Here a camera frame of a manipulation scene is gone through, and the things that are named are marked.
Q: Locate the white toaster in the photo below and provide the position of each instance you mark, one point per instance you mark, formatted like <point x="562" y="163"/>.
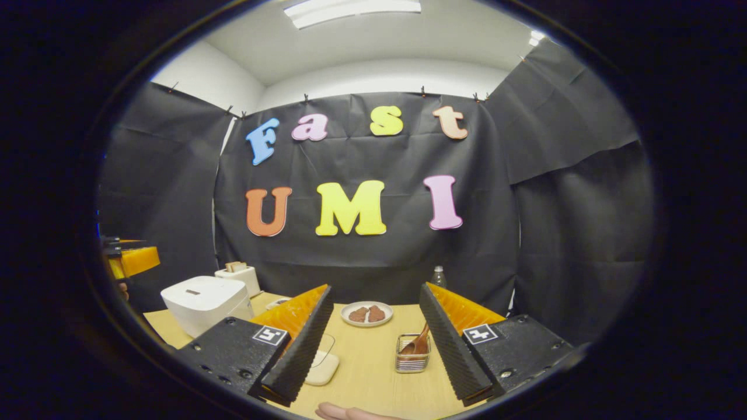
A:
<point x="242" y="280"/>

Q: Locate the brown wooden spoon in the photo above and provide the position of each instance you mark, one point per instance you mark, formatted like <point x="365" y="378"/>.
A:
<point x="419" y="344"/>

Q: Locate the clear glass container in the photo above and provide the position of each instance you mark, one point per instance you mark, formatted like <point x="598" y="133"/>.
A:
<point x="325" y="347"/>

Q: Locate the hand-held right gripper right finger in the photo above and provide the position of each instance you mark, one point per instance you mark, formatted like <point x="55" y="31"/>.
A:
<point x="452" y="347"/>

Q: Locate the brown meat piece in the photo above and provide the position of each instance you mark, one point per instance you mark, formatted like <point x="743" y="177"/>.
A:
<point x="358" y="315"/>
<point x="377" y="313"/>

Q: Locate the white rice cooker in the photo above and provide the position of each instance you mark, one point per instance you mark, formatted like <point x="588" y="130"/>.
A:
<point x="201" y="303"/>

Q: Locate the small ceiling light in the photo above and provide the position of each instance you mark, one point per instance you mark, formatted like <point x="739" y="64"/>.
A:
<point x="536" y="38"/>

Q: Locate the white round plate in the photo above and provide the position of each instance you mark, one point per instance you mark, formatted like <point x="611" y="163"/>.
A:
<point x="366" y="324"/>

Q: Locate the white divided bean dish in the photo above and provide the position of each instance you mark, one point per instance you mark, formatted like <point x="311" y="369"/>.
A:
<point x="279" y="303"/>

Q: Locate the long ceiling light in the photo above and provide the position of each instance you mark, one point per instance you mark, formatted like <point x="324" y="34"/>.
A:
<point x="353" y="11"/>

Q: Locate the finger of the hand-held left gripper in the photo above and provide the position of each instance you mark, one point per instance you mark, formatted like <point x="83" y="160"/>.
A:
<point x="125" y="241"/>
<point x="137" y="261"/>

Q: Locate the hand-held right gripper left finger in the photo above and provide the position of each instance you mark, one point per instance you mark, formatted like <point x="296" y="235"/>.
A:
<point x="300" y="350"/>

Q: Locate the black backdrop cloth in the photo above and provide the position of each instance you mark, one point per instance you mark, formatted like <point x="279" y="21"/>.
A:
<point x="362" y="262"/>

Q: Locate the brown bread slice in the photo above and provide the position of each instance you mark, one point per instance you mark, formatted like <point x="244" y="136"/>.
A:
<point x="235" y="266"/>

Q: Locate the white rice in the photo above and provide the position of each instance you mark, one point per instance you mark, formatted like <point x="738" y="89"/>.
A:
<point x="323" y="368"/>

